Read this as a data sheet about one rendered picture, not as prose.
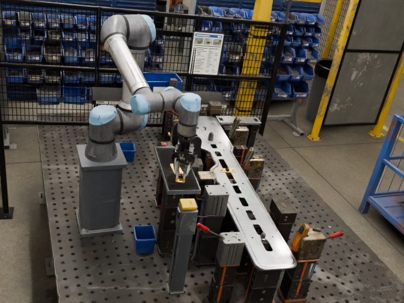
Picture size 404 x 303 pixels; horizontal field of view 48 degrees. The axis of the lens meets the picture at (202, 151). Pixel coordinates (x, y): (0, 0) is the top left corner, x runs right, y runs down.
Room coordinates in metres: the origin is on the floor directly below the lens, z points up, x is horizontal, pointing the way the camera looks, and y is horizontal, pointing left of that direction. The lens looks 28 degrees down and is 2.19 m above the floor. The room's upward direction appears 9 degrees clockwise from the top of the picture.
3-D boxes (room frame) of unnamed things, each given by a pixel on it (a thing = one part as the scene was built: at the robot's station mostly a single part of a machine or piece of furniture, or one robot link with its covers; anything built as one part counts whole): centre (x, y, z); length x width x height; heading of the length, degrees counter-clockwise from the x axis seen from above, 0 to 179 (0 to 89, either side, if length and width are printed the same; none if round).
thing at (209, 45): (3.05, 0.08, 1.30); 0.23 x 0.02 x 0.31; 108
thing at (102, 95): (2.84, 0.33, 1.02); 0.90 x 0.22 x 0.03; 108
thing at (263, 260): (2.03, -0.16, 1.00); 1.38 x 0.22 x 0.02; 18
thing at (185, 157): (1.57, 0.07, 1.35); 0.09 x 0.08 x 0.12; 2
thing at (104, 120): (1.85, 0.46, 1.27); 0.13 x 0.12 x 0.14; 130
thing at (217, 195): (1.68, -0.09, 0.90); 0.13 x 0.10 x 0.41; 108
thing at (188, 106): (1.58, 0.07, 1.51); 0.09 x 0.08 x 0.11; 40
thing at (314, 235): (1.55, -0.51, 0.88); 0.15 x 0.11 x 0.36; 108
